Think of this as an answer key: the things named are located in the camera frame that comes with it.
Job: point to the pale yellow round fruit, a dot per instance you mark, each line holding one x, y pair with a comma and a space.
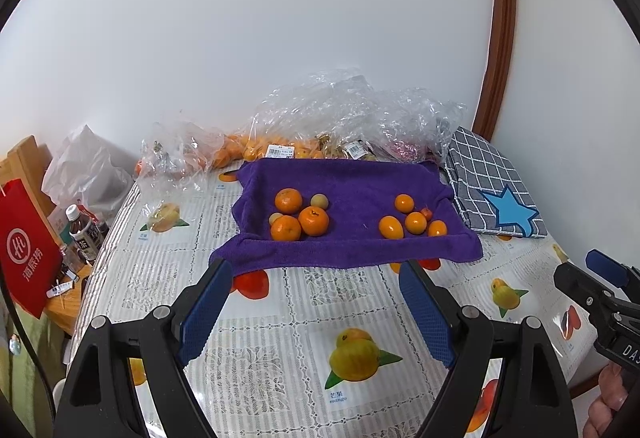
275, 217

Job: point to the grey checked cloth blue star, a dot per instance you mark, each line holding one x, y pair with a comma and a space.
480, 178

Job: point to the fruit print tablecloth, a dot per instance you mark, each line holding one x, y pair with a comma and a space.
280, 318

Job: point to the clear bag of brown fruits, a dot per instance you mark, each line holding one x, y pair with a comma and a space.
345, 148

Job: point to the wooden chair back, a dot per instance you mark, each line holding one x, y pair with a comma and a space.
25, 158

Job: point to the small orange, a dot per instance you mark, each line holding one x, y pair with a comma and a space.
404, 203
437, 228

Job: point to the large crumpled clear plastic bag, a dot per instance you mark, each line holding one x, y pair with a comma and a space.
350, 108

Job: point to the wooden side table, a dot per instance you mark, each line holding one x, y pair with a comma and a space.
67, 308

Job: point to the plastic bottle dark label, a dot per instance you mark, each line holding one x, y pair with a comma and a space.
85, 233

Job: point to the brown wooden door frame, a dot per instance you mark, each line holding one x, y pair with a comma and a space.
500, 18

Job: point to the person's right hand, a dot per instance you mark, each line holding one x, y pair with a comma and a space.
610, 398

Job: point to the green cloth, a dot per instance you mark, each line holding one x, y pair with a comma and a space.
15, 393

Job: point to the brownish green round fruit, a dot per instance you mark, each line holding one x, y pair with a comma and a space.
319, 201

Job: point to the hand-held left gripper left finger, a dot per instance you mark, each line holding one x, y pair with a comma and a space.
205, 313

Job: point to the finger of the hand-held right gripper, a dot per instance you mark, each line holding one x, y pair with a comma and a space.
580, 284
606, 265

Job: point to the large orange with stem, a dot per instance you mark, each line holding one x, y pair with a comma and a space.
314, 220

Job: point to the small red fruit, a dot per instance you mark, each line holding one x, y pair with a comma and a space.
427, 213

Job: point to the purple towel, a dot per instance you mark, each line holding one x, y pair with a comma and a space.
355, 218

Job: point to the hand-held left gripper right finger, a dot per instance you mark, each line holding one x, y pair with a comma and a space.
427, 313

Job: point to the clear plastic bag of oranges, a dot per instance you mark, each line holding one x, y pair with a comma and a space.
240, 148

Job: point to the red paper bag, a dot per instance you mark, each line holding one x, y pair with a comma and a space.
27, 253

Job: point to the white plastic bag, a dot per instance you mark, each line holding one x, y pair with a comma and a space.
85, 163

